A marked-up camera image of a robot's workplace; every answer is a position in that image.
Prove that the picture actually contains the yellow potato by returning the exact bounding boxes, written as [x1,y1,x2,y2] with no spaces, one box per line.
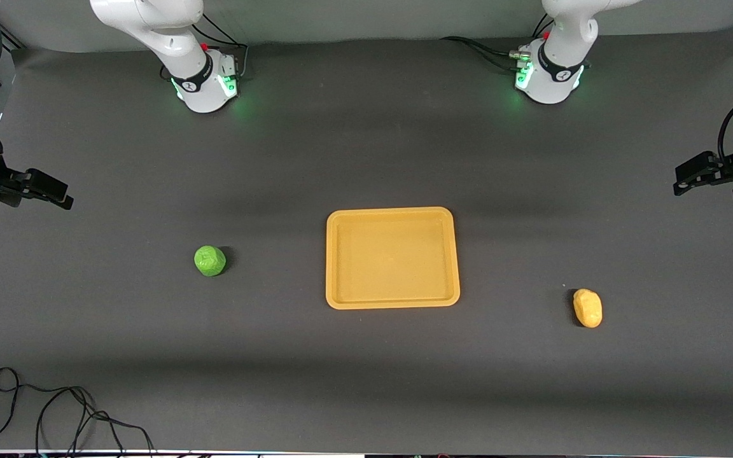
[573,288,603,329]

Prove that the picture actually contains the green apple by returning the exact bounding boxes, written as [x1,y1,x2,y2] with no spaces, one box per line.
[194,246,227,278]

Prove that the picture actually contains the orange plastic tray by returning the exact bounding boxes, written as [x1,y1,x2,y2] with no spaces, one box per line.
[325,206,461,310]

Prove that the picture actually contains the dark grey table mat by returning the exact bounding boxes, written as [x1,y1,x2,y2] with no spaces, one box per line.
[0,22,733,454]

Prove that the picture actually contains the thin black loose cable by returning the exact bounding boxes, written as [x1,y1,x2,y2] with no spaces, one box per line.
[0,367,156,456]

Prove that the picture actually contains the black right arm base cables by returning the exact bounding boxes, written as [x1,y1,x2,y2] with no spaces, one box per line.
[160,13,250,83]

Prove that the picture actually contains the black arm base cables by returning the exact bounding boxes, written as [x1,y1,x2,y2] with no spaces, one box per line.
[441,13,555,72]
[160,13,250,83]

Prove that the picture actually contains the black left arm base cables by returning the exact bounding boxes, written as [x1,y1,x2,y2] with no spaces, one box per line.
[441,13,555,72]

